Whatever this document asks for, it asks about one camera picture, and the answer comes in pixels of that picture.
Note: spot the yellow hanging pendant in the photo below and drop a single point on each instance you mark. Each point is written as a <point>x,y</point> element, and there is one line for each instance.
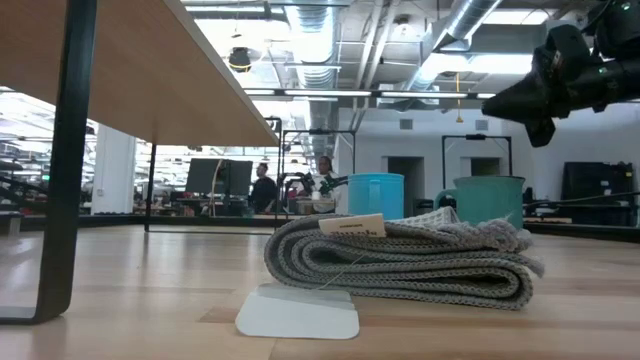
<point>459,118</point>

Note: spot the wooden shelf with black legs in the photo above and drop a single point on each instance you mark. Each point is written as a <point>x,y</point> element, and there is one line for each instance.
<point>150,75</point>

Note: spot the square wall vent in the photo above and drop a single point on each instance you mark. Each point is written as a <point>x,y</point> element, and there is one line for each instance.
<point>482,125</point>
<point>406,124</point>

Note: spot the white card hang tag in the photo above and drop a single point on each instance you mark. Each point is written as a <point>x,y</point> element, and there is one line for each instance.
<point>295,315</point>

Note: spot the blue mug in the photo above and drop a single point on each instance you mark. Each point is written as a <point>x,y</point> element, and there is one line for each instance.
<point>385,195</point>

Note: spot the black ceiling dome fixture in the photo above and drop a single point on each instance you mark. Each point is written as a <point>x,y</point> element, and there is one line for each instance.
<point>240,59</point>

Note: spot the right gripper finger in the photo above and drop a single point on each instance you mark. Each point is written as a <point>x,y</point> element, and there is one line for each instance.
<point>520,105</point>

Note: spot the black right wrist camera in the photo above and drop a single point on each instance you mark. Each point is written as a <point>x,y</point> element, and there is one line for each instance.
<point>575,45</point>

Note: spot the white square pillar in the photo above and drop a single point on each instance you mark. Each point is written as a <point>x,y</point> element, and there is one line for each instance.
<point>112,175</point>

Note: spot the grey folded knit towel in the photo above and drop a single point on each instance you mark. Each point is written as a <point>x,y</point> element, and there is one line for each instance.
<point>400,270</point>

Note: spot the linear ceiling light strip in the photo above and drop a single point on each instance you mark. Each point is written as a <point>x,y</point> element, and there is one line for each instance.
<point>425,94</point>

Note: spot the teal mug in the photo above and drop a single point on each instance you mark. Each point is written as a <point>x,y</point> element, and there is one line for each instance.
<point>490,200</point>

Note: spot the black monitor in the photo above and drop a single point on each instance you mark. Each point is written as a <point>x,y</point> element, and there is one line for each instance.
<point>202,175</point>
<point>240,177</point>

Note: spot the black metal station frame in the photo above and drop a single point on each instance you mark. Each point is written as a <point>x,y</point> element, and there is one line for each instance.
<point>475,136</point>
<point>320,131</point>

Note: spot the silver ventilation duct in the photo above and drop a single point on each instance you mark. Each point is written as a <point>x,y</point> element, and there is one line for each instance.
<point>312,30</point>
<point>465,20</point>

